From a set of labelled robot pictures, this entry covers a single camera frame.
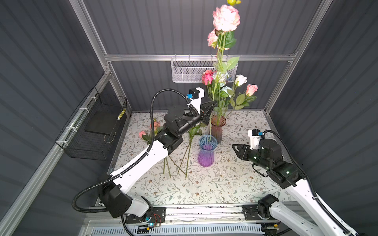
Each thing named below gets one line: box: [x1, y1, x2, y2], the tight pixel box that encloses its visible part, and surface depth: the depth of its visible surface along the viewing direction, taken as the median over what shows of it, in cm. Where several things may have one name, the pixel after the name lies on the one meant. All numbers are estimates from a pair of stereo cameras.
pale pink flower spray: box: [206, 0, 242, 142], surface depth 44 cm
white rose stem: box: [226, 74, 248, 108], surface depth 75 cm
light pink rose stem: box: [234, 84, 259, 111], surface depth 78 cm
